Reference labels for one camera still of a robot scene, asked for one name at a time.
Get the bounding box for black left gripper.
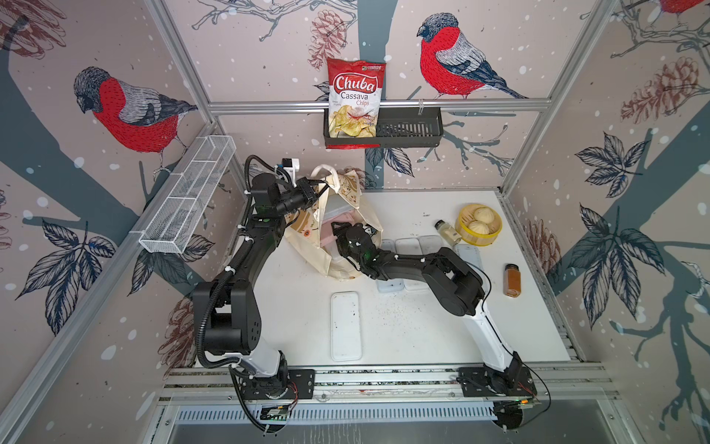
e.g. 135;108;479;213
273;179;330;218

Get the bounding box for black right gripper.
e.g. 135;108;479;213
328;222;364;271

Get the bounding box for cream canvas tote bag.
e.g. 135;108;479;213
285;165;383;280

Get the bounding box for light blue pencil case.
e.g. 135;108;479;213
375;238;406;294

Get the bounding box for white pencil case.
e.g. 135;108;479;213
330;292;362;363
395;237;431;292

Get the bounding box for cream pencil case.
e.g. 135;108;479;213
417;235;446;255

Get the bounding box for pink pencil case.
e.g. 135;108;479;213
321;213;355;247

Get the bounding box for grey pencil case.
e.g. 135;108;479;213
454;242;484;271

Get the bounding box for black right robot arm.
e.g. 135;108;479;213
331;222;528;393

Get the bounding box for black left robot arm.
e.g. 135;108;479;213
190;155;327;379

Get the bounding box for red Chuba cassava chips bag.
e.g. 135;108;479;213
325;58;386;149

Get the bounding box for glass spice jar black lid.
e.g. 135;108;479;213
435;219;462;247

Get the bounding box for steamed bun lower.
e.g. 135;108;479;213
468;220;490;236

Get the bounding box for steamed bun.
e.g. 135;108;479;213
473;206;496;224
468;220;490;236

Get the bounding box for yellow bamboo steamer basket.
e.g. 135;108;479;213
455;203;503;247

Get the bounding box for steamed bun upper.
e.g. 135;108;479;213
473;206;496;224

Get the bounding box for orange sauce bottle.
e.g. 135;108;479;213
504;264;521;298

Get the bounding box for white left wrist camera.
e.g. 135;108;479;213
281;157;300;175

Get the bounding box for black wall-mounted basket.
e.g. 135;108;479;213
323;107;444;150

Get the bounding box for white wire mesh shelf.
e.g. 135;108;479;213
139;135;236;255

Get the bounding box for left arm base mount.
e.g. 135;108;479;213
238;367;315;401

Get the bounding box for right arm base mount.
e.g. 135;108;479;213
456;364;537;398

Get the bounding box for aluminium front rail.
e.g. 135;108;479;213
157;364;582;404

